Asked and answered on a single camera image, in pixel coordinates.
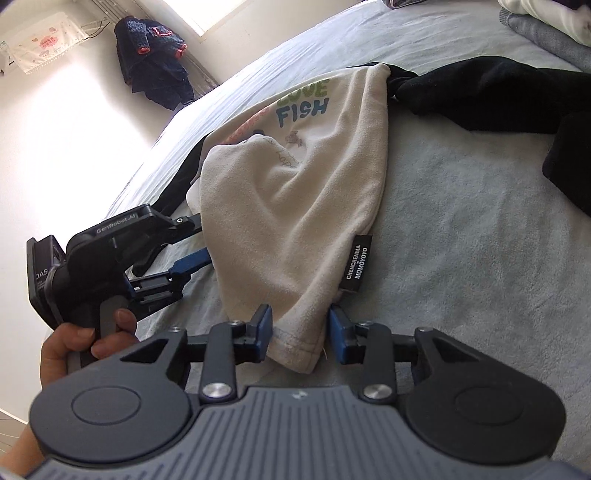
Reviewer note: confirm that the bed with grey sheet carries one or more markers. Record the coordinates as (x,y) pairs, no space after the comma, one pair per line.
(461,277)

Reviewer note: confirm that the person's left hand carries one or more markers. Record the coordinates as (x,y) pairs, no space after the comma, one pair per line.
(64,346)

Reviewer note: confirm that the hanging dark blue jacket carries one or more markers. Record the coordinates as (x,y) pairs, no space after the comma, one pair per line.
(152,64)

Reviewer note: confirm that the person's left forearm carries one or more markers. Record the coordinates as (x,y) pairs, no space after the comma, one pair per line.
(25,457)

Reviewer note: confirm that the folded white garment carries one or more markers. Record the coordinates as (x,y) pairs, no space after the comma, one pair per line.
(545,16)

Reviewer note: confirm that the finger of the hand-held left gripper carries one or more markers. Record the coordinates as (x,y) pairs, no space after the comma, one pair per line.
(184,224)
(189,265)

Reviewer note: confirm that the folded grey garment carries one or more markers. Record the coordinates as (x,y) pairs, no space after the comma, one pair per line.
(535,37)

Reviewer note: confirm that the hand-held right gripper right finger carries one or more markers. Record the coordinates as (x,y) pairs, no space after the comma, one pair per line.
(337,334)

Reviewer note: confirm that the air conditioner with printed cover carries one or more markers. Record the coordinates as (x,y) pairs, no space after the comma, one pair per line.
(41,44)

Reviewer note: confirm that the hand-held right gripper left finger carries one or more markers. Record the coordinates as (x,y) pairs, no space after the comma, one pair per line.
(264,325)

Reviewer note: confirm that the folded black garment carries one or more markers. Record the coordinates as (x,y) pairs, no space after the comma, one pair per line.
(568,3)

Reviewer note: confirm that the window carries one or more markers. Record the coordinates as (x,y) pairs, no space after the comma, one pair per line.
(203,14)

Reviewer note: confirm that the beige black bear print sweatshirt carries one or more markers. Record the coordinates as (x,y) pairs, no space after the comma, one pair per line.
(286,217)

